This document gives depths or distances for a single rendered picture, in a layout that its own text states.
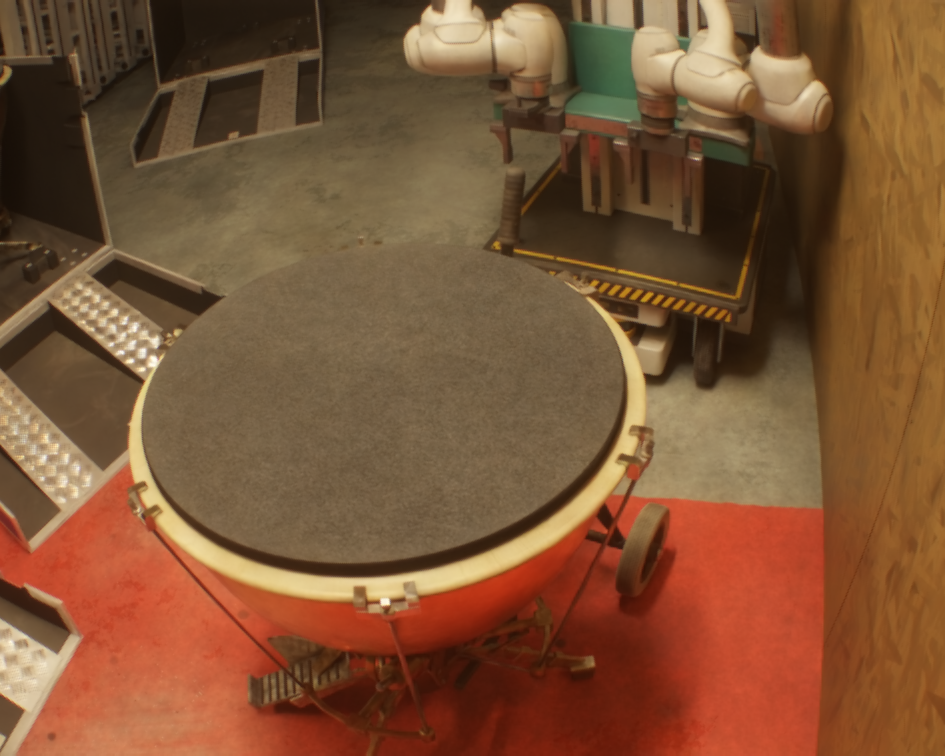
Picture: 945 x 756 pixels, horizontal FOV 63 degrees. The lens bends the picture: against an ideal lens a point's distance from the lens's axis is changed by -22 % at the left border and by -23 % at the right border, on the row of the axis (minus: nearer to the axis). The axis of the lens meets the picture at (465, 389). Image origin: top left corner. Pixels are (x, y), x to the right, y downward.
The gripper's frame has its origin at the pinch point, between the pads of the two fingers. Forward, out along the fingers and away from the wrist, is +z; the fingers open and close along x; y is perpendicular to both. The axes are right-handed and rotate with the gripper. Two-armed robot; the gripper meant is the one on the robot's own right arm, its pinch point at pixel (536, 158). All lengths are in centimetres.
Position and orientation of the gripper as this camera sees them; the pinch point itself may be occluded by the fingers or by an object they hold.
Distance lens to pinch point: 210.1
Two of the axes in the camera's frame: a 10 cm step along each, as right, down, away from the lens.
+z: 0.6, 7.8, 6.3
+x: -9.2, -2.0, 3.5
